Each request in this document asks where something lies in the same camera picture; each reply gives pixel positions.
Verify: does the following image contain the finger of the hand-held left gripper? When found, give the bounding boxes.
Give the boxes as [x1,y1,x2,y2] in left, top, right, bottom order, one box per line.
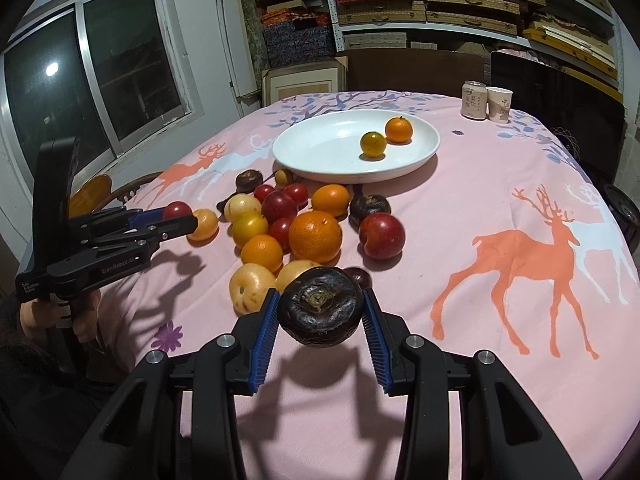
[95,215,199,256]
[70,205,168,235]

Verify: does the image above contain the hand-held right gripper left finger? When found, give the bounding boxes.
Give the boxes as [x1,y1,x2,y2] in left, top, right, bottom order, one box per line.
[60,287,282,480]

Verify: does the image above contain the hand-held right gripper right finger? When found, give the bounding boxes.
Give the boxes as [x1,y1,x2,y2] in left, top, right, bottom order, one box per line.
[361,287,583,480]

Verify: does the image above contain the pale peach-coloured fruit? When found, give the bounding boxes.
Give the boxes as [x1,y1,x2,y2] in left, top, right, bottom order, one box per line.
[275,260,322,293]
[229,263,277,315]

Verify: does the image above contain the pale yellow spotted fruit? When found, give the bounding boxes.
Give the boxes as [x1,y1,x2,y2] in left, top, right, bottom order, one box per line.
[223,194,263,223]

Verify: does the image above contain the red plum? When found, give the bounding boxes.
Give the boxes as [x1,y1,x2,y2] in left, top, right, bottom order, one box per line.
[358,212,406,259]
[260,192,299,224]

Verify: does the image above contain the large orange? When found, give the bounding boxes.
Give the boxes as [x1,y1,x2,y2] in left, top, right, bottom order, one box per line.
[288,210,344,265]

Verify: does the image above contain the white plate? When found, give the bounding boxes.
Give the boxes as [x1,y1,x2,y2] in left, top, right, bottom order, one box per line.
[272,110,441,184]

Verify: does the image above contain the yellow-green citrus fruit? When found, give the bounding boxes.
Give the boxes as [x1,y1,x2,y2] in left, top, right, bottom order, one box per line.
[361,131,387,157]

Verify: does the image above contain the tangerine with stem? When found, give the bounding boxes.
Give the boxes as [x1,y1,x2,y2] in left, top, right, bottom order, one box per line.
[385,115,414,144]

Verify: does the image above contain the person's left forearm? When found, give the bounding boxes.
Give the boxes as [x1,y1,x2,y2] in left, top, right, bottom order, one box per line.
[0,300,131,480]

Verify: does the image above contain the person's left hand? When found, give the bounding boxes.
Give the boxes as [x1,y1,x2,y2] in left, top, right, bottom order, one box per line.
[19,287,103,343]

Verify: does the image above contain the wooden chair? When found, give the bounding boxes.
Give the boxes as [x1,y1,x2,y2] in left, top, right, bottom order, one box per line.
[67,172,166,218]

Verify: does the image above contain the sliding window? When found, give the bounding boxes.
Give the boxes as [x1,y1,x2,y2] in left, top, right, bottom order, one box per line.
[0,0,193,196]

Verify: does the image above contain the pink deer-print tablecloth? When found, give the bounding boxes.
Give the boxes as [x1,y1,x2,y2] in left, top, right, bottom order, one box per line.
[95,91,640,480]

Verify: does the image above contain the blue patterned boxes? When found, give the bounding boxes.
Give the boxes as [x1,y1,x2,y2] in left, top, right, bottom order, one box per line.
[260,10,335,68]

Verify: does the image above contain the white metal shelf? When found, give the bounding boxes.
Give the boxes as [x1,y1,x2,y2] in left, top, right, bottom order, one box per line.
[320,0,623,91]

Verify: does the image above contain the paper cup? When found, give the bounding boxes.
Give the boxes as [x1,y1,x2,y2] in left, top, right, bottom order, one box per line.
[486,86,515,124]

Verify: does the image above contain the brown chair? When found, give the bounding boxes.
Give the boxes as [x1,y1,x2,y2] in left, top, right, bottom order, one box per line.
[336,49,488,96]

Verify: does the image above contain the black wheel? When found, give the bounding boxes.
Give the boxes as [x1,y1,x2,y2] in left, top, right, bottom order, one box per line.
[602,183,640,251]

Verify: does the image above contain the black chair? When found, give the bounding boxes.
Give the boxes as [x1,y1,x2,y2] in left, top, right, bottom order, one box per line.
[490,51,628,186]

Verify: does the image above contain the stack of woven boxes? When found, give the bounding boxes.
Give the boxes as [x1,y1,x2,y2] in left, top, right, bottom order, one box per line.
[245,0,618,76]

